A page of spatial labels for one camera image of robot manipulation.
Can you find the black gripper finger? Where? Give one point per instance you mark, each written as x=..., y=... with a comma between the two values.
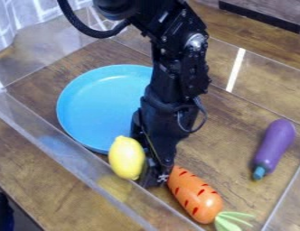
x=155, y=172

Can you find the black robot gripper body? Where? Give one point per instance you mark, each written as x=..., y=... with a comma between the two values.
x=160, y=124

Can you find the yellow toy lemon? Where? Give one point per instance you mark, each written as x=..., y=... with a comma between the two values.
x=126, y=157

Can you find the orange toy carrot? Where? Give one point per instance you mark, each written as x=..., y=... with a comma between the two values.
x=202, y=202

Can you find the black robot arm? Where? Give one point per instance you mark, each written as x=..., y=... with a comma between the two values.
x=178, y=37

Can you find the blue round plate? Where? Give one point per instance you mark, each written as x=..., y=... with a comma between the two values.
x=96, y=103

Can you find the purple toy eggplant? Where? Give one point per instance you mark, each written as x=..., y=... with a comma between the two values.
x=277, y=140

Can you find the white patterned curtain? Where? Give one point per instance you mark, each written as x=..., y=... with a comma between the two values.
x=21, y=13

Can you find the clear acrylic enclosure wall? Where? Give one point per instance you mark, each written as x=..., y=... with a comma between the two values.
x=61, y=183

